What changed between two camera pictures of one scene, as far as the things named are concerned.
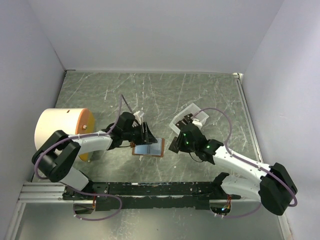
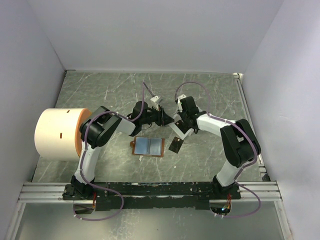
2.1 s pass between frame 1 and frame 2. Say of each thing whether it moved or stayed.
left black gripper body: moved
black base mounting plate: stayed
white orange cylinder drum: stayed
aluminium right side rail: stayed
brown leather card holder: stayed
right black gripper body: moved
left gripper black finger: moved
